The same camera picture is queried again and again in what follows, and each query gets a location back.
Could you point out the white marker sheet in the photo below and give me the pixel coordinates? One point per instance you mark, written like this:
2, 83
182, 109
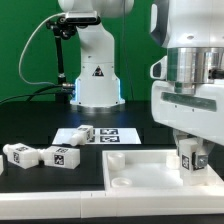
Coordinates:
101, 136

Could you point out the silver camera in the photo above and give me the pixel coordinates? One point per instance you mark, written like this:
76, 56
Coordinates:
82, 18

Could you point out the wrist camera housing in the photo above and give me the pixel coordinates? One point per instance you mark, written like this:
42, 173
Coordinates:
159, 69

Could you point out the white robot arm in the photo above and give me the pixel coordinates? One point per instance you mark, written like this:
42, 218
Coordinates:
188, 90

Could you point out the white square table top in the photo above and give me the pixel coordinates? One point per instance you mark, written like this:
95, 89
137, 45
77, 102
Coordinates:
141, 169

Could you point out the white L-shaped fence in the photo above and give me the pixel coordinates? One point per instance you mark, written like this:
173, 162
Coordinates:
114, 203

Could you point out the black camera stand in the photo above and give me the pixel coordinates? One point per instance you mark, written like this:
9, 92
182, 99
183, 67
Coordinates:
62, 31

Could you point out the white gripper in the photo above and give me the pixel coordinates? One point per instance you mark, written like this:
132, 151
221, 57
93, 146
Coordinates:
201, 115

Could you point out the white block at left edge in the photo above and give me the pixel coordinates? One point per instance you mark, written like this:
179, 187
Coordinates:
1, 165

